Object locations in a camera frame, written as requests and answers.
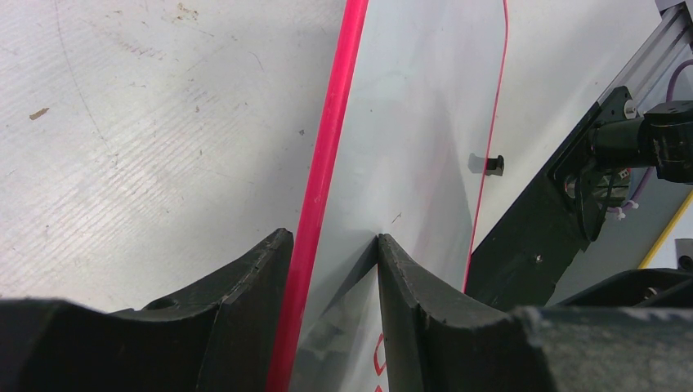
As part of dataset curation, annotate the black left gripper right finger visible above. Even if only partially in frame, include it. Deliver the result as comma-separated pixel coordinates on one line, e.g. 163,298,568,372
378,234,692,391

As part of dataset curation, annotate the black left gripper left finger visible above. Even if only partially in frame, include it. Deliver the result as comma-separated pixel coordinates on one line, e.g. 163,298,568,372
1,229,293,391

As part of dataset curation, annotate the pink-framed whiteboard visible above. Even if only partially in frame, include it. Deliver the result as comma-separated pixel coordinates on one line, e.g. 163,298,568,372
266,1,508,391

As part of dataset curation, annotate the black whiteboard clip right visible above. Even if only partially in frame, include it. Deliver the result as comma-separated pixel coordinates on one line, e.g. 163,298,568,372
484,155,505,176

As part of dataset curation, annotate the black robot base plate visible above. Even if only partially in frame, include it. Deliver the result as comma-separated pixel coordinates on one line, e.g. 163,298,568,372
464,86,632,310

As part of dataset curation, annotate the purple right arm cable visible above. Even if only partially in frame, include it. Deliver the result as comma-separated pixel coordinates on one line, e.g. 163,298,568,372
606,58,693,221

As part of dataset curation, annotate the aluminium table edge frame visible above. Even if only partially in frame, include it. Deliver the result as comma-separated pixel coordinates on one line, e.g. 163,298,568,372
607,1,692,115

